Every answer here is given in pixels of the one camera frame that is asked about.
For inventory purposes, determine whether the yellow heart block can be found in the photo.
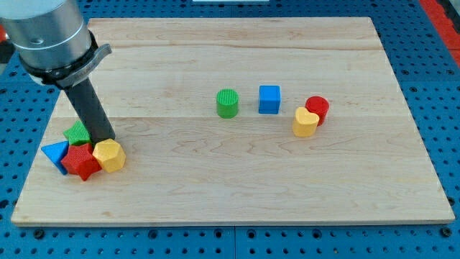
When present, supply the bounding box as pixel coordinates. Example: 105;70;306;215
292;107;319;137

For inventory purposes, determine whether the green cylinder block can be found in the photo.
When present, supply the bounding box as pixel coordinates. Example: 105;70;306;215
216;88;239;119

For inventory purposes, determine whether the wooden board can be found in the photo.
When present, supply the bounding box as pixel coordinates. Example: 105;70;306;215
11;17;455;227

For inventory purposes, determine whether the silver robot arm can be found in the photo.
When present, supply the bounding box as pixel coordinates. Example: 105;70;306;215
1;0;115;143

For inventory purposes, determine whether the red star block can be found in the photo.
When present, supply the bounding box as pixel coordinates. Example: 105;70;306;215
60;143;101;181

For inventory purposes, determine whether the red cylinder block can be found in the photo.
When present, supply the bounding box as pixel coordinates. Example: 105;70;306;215
305;96;330;126

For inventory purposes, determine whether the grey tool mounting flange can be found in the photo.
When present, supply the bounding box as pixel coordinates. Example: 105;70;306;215
22;31;112;89

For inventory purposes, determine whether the red strip at corner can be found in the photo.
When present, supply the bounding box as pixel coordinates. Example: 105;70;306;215
419;0;459;65

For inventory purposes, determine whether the blue cube block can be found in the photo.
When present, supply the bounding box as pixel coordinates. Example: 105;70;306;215
259;86;281;114

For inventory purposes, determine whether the green star block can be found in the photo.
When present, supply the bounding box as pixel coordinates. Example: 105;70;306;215
63;121;93;146

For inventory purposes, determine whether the blue triangle block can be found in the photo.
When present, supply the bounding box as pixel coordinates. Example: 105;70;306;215
41;141;69;176

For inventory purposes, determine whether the yellow hexagon block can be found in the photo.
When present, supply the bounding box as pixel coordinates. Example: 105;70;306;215
93;139;126;173

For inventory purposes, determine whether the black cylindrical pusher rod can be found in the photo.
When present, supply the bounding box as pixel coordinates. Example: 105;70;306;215
65;78;116;143

